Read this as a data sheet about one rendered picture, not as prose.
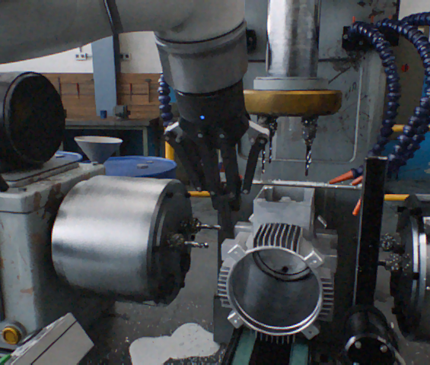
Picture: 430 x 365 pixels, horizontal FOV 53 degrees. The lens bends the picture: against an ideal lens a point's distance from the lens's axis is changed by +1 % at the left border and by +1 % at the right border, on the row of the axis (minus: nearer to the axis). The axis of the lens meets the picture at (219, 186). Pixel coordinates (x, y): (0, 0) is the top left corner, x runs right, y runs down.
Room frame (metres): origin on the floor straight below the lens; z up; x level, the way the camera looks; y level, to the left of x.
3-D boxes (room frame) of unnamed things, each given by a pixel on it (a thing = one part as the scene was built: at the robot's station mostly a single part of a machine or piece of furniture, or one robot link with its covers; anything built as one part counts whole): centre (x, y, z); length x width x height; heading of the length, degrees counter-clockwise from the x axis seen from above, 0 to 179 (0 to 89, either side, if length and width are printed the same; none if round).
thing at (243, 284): (0.73, -0.11, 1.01); 0.20 x 0.19 x 0.19; 165
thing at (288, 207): (0.77, -0.12, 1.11); 0.12 x 0.11 x 0.07; 165
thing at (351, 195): (0.89, -0.15, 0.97); 0.30 x 0.11 x 0.34; 76
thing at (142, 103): (5.35, 1.91, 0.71); 2.21 x 0.95 x 1.43; 86
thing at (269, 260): (0.83, -0.14, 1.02); 0.15 x 0.02 x 0.15; 76
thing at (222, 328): (0.83, -0.03, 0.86); 0.07 x 0.06 x 0.12; 76
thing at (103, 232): (0.83, 0.23, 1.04); 0.37 x 0.25 x 0.25; 76
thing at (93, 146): (2.24, 0.64, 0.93); 0.25 x 0.24 x 0.25; 176
